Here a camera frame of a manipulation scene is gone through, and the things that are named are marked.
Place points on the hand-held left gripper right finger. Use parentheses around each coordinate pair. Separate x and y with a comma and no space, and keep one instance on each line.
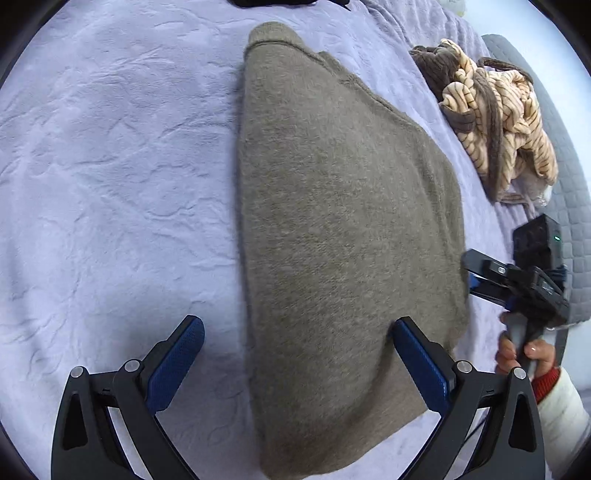
(422,364)

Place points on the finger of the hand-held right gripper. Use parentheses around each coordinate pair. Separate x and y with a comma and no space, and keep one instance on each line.
(489,267)
(491,293)

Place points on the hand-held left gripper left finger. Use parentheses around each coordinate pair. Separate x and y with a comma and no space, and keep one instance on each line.
(178,355)

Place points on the brown fuzzy sweater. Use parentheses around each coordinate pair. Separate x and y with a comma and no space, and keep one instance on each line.
(341,217)

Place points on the black clothes pile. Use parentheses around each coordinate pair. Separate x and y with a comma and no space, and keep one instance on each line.
(277,2)

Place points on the person's right hand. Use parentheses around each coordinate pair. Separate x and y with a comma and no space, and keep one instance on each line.
(508,355)

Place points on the beige striped fleece garment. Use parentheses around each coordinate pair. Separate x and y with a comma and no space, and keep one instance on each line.
(503,110)

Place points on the lavender plush blanket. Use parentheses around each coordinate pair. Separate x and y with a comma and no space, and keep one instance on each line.
(115,184)

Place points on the white plush toy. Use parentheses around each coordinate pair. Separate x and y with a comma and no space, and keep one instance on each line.
(452,5)

